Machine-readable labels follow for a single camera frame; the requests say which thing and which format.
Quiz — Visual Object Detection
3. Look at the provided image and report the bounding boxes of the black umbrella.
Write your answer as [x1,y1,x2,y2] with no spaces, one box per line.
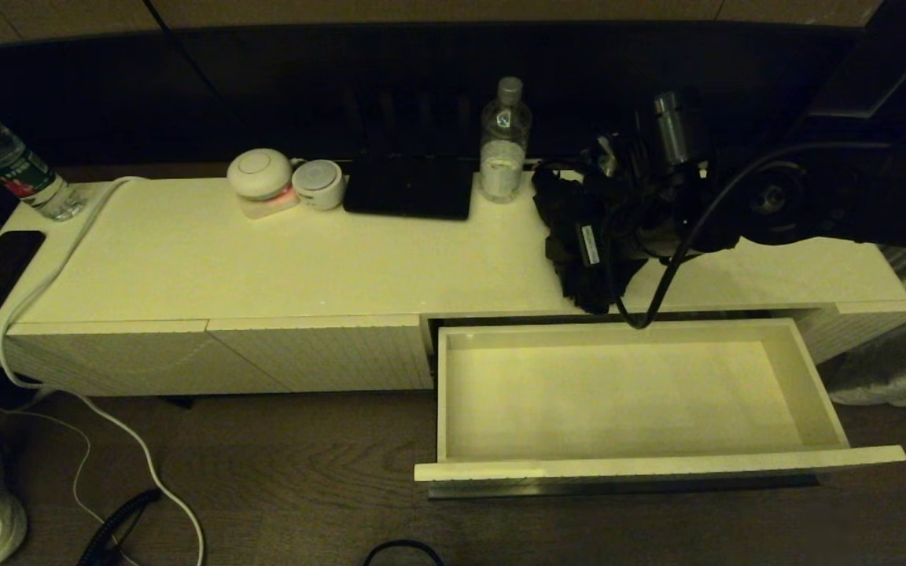
[532,157,658,315]

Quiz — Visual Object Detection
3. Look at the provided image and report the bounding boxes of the white ribbed drawer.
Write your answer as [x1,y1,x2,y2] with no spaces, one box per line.
[414,314,906,499]

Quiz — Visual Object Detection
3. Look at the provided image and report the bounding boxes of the white low cabinet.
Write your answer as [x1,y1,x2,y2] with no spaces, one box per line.
[0,165,906,410]

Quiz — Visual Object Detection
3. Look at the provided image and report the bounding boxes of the clear water bottle grey cap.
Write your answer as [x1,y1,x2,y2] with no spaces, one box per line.
[479,76,533,204]

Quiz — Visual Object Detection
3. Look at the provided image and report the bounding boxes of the black flat router box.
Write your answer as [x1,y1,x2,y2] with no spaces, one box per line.
[343,152,475,221]

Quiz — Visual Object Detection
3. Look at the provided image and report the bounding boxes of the small white round speaker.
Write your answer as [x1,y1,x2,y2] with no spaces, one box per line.
[293,160,346,211]

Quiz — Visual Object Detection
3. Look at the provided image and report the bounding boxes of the white ribbed cabinet door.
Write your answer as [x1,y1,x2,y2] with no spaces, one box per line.
[208,314,436,392]
[11,318,293,396]

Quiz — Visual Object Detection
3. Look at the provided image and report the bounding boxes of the white dome device pink base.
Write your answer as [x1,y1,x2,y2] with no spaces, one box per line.
[227,148,300,220]

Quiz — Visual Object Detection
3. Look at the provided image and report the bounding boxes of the water bottle with green label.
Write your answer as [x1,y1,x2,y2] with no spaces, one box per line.
[0,93,86,222]

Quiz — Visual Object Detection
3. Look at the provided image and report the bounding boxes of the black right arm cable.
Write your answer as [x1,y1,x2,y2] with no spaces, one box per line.
[614,140,906,331]

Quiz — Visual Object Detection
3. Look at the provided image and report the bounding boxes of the black floor cable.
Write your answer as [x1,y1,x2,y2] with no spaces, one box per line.
[363,539,446,566]

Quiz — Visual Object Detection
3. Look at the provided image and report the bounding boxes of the thick white power cable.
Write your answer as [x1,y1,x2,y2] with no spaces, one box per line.
[0,177,206,566]

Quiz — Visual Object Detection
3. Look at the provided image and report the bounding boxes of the thin white charging cable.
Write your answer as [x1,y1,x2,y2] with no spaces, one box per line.
[0,314,141,566]

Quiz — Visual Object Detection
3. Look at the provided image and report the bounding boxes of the black coiled cable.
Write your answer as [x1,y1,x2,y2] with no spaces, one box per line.
[78,489,164,566]

